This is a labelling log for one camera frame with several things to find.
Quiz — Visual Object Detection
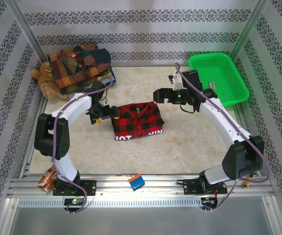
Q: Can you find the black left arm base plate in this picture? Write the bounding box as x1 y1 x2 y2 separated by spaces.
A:
52 179 98 197

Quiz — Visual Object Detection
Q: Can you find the perforated metal strip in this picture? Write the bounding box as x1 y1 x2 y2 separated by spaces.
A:
17 198 203 209

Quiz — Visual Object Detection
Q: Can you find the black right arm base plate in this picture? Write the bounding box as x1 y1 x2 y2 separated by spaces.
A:
183 178 227 196

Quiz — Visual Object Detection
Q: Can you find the aluminium rail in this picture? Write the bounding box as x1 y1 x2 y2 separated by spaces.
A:
6 173 274 199

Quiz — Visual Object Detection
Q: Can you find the folded blue yellow garment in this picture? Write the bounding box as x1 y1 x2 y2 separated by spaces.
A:
96 65 118 87

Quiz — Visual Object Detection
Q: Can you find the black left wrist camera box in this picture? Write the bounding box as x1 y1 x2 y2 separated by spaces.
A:
90 81 108 95

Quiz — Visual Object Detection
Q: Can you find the green plastic basket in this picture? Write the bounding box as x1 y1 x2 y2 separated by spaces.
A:
188 52 251 107

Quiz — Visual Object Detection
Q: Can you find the blue orange toy block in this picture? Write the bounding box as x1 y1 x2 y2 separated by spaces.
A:
128 173 146 192

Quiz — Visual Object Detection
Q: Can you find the brown teddy bear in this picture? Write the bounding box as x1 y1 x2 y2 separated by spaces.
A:
30 61 68 100

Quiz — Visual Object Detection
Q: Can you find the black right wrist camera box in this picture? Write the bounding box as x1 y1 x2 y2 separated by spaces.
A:
182 69 203 91

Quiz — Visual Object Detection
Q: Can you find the folded multicolour plaid shirt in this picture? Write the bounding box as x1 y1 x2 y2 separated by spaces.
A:
47 44 112 95

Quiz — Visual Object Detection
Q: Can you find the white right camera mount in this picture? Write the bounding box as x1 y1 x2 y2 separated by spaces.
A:
168 72 184 91

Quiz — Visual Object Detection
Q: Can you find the small circuit board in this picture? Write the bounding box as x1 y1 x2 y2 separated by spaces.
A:
64 198 84 206
201 196 219 206

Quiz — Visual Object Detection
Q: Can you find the aluminium frame post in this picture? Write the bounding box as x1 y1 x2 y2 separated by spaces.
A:
3 0 48 64
229 0 270 60

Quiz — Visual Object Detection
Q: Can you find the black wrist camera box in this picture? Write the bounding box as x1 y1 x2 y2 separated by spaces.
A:
182 69 203 91
90 81 108 95

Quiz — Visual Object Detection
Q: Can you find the copper foil packet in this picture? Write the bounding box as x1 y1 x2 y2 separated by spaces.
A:
37 166 58 193

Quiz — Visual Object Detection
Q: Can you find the folded grey garment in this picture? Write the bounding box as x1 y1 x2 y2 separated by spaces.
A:
68 82 94 95

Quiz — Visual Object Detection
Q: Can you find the red black plaid shirt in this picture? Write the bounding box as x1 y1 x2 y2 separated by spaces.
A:
111 102 166 142

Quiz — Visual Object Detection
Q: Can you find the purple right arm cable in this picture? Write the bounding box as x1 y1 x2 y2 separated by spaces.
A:
174 62 274 212

